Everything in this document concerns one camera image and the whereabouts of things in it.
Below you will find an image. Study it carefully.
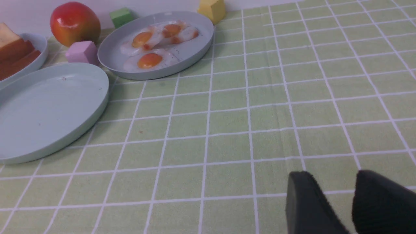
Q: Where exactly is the pink cube block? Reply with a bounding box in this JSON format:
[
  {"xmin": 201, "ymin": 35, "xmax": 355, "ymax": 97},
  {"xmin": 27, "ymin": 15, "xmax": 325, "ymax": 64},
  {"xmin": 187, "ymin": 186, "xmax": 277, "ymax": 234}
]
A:
[{"xmin": 65, "ymin": 41, "xmax": 99, "ymax": 66}]

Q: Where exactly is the green cube block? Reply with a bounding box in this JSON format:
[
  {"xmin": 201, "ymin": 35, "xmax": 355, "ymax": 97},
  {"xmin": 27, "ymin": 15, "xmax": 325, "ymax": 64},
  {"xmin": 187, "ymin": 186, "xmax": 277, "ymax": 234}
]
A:
[{"xmin": 109, "ymin": 7, "xmax": 135, "ymax": 29}]

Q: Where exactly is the light blue bread plate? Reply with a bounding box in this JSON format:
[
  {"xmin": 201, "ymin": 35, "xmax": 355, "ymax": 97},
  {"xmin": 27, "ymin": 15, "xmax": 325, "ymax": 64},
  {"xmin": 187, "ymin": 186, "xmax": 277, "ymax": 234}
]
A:
[{"xmin": 0, "ymin": 33, "xmax": 49, "ymax": 90}]

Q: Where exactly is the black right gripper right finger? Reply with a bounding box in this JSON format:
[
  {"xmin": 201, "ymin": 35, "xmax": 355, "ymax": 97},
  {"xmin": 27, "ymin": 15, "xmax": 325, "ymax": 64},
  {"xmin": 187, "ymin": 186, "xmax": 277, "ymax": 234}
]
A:
[{"xmin": 352, "ymin": 170, "xmax": 416, "ymax": 234}]

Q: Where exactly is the fried egg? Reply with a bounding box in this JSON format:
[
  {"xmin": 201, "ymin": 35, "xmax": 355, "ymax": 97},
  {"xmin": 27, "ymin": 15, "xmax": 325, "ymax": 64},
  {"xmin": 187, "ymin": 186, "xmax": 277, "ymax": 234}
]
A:
[
  {"xmin": 123, "ymin": 49, "xmax": 180, "ymax": 72},
  {"xmin": 160, "ymin": 20, "xmax": 199, "ymax": 45},
  {"xmin": 120, "ymin": 26, "xmax": 166, "ymax": 57}
]

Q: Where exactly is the toast slice bottom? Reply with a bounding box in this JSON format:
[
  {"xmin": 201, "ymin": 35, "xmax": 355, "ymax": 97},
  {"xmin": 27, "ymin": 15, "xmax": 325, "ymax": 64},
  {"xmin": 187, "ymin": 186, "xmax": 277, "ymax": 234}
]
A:
[{"xmin": 0, "ymin": 22, "xmax": 27, "ymax": 62}]

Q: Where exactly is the fried egg front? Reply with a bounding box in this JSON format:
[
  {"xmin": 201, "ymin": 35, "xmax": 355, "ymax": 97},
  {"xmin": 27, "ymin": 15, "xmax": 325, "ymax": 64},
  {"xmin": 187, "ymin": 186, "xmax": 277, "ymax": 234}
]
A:
[{"xmin": 123, "ymin": 49, "xmax": 180, "ymax": 72}]

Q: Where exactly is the toast slice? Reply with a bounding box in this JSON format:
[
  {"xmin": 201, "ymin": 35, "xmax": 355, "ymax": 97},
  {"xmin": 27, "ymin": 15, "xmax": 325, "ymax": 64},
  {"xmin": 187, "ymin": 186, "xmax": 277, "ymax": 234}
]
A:
[
  {"xmin": 0, "ymin": 22, "xmax": 27, "ymax": 62},
  {"xmin": 0, "ymin": 39, "xmax": 35, "ymax": 65}
]

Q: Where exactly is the red yellow apple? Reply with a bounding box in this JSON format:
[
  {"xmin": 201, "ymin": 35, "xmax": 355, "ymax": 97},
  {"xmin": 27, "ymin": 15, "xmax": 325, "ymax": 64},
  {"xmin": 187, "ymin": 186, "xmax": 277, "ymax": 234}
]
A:
[{"xmin": 50, "ymin": 1, "xmax": 101, "ymax": 47}]

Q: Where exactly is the toast slice remaining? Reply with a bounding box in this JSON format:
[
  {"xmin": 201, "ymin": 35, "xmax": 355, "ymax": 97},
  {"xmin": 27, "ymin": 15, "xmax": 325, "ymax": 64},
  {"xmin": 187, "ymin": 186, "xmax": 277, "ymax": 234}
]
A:
[{"xmin": 0, "ymin": 50, "xmax": 41, "ymax": 81}]

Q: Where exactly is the grey egg plate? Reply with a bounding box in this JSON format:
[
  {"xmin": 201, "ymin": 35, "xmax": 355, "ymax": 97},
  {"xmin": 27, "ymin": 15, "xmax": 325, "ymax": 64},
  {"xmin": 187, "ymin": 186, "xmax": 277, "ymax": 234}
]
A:
[{"xmin": 97, "ymin": 11, "xmax": 214, "ymax": 81}]

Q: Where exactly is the fried egg back right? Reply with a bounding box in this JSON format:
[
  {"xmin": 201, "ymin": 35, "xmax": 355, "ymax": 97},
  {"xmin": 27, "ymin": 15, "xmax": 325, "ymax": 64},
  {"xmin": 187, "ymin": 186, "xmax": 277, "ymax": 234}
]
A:
[{"xmin": 160, "ymin": 20, "xmax": 199, "ymax": 45}]

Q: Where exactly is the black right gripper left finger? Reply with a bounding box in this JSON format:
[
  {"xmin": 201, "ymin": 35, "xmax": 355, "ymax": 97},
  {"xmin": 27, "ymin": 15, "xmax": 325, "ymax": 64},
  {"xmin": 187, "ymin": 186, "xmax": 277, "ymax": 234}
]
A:
[{"xmin": 286, "ymin": 172, "xmax": 349, "ymax": 234}]

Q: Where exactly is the light green centre plate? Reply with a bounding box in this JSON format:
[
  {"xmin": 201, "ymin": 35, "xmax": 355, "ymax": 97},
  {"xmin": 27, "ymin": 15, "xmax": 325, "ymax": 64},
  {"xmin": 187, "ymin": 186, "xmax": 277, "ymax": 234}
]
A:
[{"xmin": 0, "ymin": 63, "xmax": 110, "ymax": 164}]

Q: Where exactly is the yellow cube block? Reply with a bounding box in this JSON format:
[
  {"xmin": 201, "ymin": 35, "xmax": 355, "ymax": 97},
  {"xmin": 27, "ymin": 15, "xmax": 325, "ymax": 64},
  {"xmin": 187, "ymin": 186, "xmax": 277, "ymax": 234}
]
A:
[{"xmin": 197, "ymin": 0, "xmax": 226, "ymax": 25}]

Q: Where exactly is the fried egg back left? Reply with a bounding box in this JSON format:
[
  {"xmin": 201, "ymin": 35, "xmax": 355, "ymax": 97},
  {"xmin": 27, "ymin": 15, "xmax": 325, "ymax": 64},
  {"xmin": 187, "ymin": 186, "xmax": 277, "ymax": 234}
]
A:
[{"xmin": 120, "ymin": 26, "xmax": 166, "ymax": 57}]

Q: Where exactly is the toast slice top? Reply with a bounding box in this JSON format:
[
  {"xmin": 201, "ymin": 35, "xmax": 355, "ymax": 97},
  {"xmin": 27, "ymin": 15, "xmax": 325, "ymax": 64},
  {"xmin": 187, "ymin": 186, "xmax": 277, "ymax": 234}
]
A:
[{"xmin": 0, "ymin": 39, "xmax": 35, "ymax": 65}]

